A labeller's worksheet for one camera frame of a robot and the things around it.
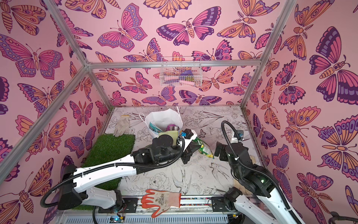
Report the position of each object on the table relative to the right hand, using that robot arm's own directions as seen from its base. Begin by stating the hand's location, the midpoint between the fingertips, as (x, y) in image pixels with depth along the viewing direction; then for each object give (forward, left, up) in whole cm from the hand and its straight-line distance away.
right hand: (226, 144), depth 67 cm
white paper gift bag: (+23, +34, -11) cm, 43 cm away
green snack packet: (-4, +11, +3) cm, 12 cm away
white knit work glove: (+29, +69, -26) cm, 79 cm away
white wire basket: (+51, +23, +8) cm, 57 cm away
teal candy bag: (+14, +38, -7) cm, 41 cm away
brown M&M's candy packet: (+16, +28, -9) cm, 34 cm away
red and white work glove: (-20, +32, -25) cm, 45 cm away
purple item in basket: (+51, +19, +7) cm, 54 cm away
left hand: (-4, +13, +5) cm, 14 cm away
